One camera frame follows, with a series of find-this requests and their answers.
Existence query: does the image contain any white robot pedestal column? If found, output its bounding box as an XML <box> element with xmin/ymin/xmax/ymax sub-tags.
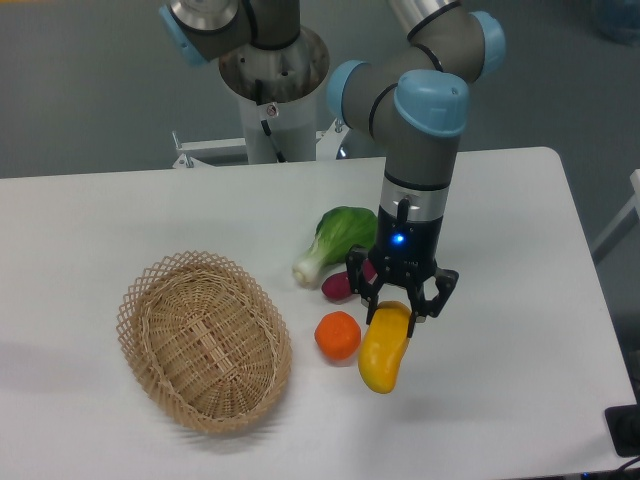
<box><xmin>218</xmin><ymin>27</ymin><xmax>330</xmax><ymax>164</ymax></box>

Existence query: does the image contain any green bok choy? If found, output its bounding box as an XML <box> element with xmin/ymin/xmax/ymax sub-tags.
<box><xmin>292</xmin><ymin>206</ymin><xmax>378</xmax><ymax>287</ymax></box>

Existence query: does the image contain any yellow mango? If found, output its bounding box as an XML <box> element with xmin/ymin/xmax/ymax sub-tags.
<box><xmin>358</xmin><ymin>301</ymin><xmax>410</xmax><ymax>394</ymax></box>

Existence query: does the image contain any black cable on pedestal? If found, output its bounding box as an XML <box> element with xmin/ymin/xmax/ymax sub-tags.
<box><xmin>254</xmin><ymin>78</ymin><xmax>288</xmax><ymax>164</ymax></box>

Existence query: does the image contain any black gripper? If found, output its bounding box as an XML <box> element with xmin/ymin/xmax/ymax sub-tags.
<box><xmin>345</xmin><ymin>200</ymin><xmax>460</xmax><ymax>340</ymax></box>

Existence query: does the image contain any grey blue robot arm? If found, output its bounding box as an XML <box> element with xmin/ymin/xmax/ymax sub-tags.
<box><xmin>159</xmin><ymin>1</ymin><xmax>506</xmax><ymax>324</ymax></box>

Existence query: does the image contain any white metal base frame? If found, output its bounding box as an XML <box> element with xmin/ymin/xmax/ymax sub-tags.
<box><xmin>171</xmin><ymin>119</ymin><xmax>350</xmax><ymax>169</ymax></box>

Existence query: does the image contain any white frame at right edge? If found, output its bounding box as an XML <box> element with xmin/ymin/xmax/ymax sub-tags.
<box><xmin>591</xmin><ymin>169</ymin><xmax>639</xmax><ymax>265</ymax></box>

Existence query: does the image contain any woven wicker basket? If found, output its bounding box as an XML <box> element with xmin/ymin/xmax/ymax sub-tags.
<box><xmin>116</xmin><ymin>251</ymin><xmax>292</xmax><ymax>434</ymax></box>

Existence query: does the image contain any orange tangerine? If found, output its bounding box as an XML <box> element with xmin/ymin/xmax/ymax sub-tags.
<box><xmin>314</xmin><ymin>311</ymin><xmax>361</xmax><ymax>361</ymax></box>

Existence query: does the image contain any black device at table corner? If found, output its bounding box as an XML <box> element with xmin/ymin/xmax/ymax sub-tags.
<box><xmin>604</xmin><ymin>404</ymin><xmax>639</xmax><ymax>457</ymax></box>

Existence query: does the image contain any purple red sweet potato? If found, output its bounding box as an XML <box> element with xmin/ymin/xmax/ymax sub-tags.
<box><xmin>321</xmin><ymin>260</ymin><xmax>377</xmax><ymax>302</ymax></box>

